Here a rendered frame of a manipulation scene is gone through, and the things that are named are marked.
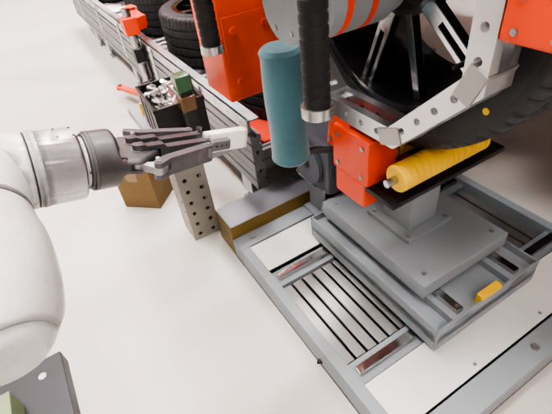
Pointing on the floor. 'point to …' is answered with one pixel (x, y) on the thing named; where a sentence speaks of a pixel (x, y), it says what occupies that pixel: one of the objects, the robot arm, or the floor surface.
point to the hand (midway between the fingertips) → (225, 139)
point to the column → (195, 201)
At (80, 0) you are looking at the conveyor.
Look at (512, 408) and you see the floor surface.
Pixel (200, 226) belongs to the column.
